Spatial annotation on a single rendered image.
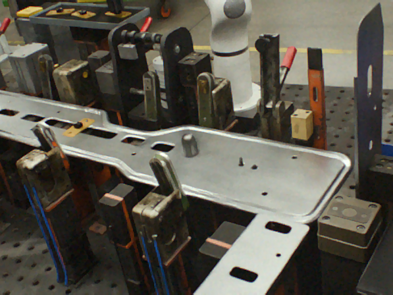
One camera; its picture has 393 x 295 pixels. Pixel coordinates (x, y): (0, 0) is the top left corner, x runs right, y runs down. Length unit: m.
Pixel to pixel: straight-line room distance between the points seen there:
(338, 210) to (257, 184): 0.22
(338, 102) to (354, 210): 1.09
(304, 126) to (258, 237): 0.30
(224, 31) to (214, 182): 0.69
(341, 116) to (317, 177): 0.82
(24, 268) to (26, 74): 0.55
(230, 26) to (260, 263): 0.91
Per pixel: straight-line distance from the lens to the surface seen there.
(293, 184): 1.05
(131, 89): 1.48
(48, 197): 1.26
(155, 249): 1.01
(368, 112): 0.91
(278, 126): 1.20
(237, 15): 1.61
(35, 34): 1.88
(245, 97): 1.81
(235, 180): 1.08
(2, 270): 1.54
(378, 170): 0.95
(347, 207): 0.90
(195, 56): 1.34
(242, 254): 0.92
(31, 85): 1.68
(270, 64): 1.16
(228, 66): 1.74
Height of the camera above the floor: 1.62
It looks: 31 degrees down
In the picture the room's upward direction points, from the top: 10 degrees counter-clockwise
